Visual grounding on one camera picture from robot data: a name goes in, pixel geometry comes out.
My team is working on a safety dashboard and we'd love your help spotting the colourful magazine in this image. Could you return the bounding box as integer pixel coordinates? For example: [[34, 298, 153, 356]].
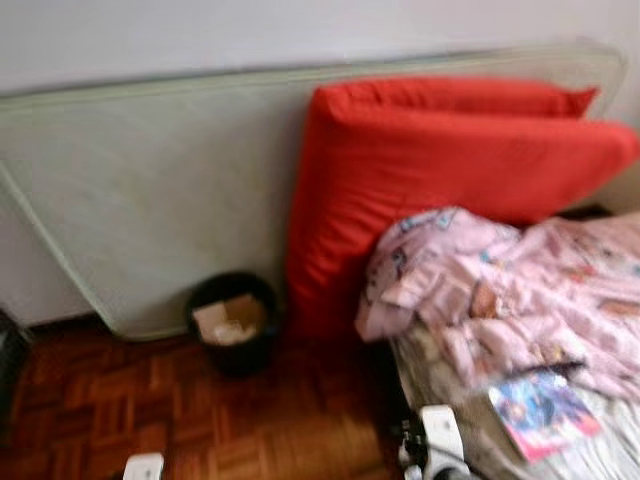
[[487, 371, 604, 464]]

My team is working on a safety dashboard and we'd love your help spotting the pink cartoon print blanket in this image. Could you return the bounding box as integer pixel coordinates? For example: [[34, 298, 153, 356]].
[[354, 206, 640, 403]]

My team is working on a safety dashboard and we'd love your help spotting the bed with beige floral sheet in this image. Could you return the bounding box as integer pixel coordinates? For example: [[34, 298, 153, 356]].
[[385, 325, 640, 480]]

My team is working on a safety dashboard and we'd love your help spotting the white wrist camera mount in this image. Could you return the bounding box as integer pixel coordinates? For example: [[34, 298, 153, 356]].
[[122, 452, 166, 480], [417, 404, 472, 480]]

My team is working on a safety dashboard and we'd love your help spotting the red folded cushion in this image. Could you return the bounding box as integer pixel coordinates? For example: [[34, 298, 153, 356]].
[[284, 76, 640, 343]]

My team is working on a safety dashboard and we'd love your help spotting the brown cardboard piece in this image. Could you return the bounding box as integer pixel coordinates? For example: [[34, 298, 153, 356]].
[[192, 293, 267, 347]]

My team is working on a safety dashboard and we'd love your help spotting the white quilted mattress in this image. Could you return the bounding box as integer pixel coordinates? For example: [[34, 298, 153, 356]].
[[0, 38, 630, 343]]

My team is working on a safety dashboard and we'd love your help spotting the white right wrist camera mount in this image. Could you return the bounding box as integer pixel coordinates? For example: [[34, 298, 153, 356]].
[[417, 404, 472, 480]]

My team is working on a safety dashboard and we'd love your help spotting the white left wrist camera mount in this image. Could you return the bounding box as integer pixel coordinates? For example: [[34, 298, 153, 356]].
[[122, 452, 166, 480]]

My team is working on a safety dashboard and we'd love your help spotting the black trash bin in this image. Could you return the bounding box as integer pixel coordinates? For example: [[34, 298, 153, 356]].
[[185, 269, 284, 380]]

